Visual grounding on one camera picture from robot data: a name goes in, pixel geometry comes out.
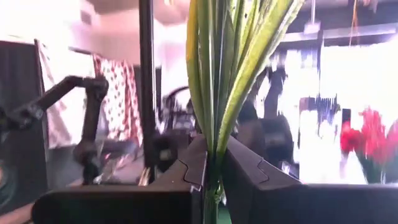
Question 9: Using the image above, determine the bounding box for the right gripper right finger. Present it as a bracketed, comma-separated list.
[221, 136, 398, 224]

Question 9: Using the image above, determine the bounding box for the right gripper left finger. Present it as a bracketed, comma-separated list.
[30, 134, 208, 224]

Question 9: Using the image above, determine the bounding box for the red artificial flower bunch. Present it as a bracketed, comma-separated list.
[341, 107, 398, 184]
[338, 107, 398, 184]
[357, 107, 398, 184]

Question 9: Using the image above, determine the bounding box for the white artificial tulip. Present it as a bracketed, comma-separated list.
[185, 0, 307, 224]

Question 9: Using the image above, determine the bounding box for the green table mat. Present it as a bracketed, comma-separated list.
[217, 205, 233, 224]

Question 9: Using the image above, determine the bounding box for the white cloth red pattern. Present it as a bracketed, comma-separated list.
[93, 54, 144, 141]

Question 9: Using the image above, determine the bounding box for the black partition panel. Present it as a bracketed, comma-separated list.
[0, 40, 48, 212]

